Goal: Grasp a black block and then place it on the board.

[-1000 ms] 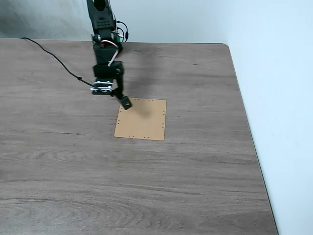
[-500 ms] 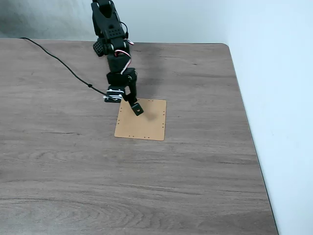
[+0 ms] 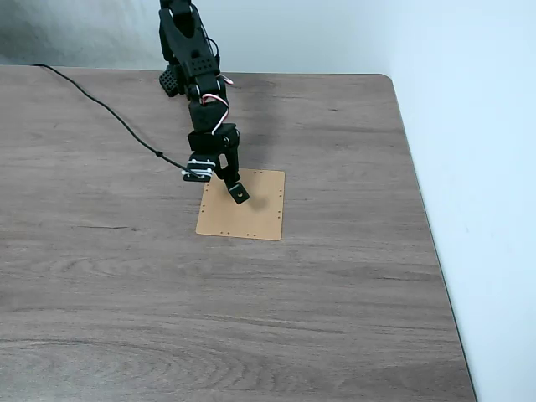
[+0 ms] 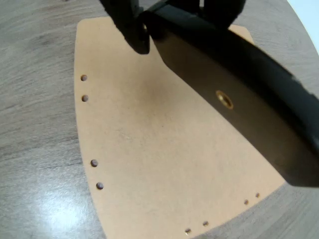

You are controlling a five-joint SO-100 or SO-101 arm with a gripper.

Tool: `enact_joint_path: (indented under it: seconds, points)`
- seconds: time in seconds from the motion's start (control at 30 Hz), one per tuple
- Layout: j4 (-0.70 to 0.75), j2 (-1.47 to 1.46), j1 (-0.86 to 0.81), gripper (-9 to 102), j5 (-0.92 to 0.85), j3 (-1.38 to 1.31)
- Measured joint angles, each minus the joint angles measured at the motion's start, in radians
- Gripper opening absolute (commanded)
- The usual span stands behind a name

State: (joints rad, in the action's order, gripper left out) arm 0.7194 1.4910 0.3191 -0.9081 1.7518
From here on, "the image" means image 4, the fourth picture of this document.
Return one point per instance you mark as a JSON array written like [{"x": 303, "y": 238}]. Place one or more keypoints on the black block with brass insert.
[{"x": 236, "y": 82}]

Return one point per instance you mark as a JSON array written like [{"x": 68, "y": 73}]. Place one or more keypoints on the tan board with holes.
[{"x": 139, "y": 139}]

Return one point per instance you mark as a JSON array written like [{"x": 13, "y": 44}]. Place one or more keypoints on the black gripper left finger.
[{"x": 125, "y": 22}]

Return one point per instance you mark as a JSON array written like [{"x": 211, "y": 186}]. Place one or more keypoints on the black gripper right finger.
[{"x": 224, "y": 11}]

